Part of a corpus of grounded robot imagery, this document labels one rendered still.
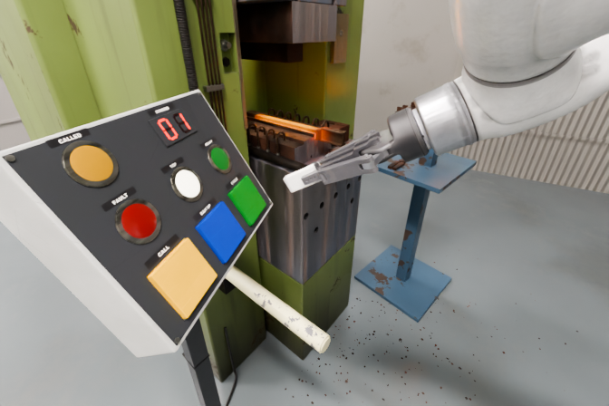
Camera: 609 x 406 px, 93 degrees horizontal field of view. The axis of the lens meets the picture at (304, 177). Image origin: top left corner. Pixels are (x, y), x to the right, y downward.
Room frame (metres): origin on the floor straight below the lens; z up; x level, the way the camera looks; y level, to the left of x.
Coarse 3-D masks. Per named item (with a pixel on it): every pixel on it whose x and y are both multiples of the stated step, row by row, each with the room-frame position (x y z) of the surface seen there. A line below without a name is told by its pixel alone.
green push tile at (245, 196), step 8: (240, 184) 0.48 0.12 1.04; (248, 184) 0.50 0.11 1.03; (232, 192) 0.45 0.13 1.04; (240, 192) 0.46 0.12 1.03; (248, 192) 0.48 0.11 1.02; (256, 192) 0.50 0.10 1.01; (232, 200) 0.44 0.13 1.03; (240, 200) 0.45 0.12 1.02; (248, 200) 0.47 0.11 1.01; (256, 200) 0.49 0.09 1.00; (264, 200) 0.51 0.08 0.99; (240, 208) 0.44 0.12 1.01; (248, 208) 0.45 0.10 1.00; (256, 208) 0.47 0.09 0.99; (248, 216) 0.44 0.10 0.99; (256, 216) 0.46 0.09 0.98; (248, 224) 0.44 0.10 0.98
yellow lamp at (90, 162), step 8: (72, 152) 0.30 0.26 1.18; (80, 152) 0.30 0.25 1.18; (88, 152) 0.31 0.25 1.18; (96, 152) 0.32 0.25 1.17; (104, 152) 0.32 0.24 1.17; (72, 160) 0.29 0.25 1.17; (80, 160) 0.29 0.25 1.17; (88, 160) 0.30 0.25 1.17; (96, 160) 0.31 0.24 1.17; (104, 160) 0.32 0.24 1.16; (72, 168) 0.28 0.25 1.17; (80, 168) 0.29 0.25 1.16; (88, 168) 0.29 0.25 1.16; (96, 168) 0.30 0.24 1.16; (104, 168) 0.31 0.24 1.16; (112, 168) 0.32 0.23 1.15; (88, 176) 0.29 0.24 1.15; (96, 176) 0.29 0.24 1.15; (104, 176) 0.30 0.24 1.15
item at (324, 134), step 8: (264, 120) 1.06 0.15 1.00; (272, 120) 1.04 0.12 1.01; (280, 120) 1.03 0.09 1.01; (296, 128) 0.96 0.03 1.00; (304, 128) 0.94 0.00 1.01; (312, 128) 0.93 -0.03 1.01; (320, 128) 0.91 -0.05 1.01; (328, 128) 0.90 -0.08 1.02; (320, 136) 0.89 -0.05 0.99; (328, 136) 0.88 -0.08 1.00; (336, 136) 0.87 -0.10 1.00; (344, 136) 0.86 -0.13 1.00; (336, 144) 0.86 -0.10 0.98; (344, 144) 0.86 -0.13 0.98
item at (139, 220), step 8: (128, 208) 0.29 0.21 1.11; (136, 208) 0.30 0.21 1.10; (144, 208) 0.31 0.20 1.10; (128, 216) 0.29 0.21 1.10; (136, 216) 0.29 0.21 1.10; (144, 216) 0.30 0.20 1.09; (152, 216) 0.31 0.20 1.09; (128, 224) 0.28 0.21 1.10; (136, 224) 0.29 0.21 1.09; (144, 224) 0.29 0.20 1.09; (152, 224) 0.30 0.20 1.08; (128, 232) 0.27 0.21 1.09; (136, 232) 0.28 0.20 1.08; (144, 232) 0.29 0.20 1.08; (152, 232) 0.29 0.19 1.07
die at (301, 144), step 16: (256, 112) 1.19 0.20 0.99; (256, 128) 0.99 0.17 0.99; (272, 128) 0.99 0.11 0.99; (288, 128) 0.97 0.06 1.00; (256, 144) 0.93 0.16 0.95; (272, 144) 0.88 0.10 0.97; (288, 144) 0.85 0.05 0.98; (304, 144) 0.86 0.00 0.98; (320, 144) 0.92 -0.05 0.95; (304, 160) 0.86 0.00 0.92
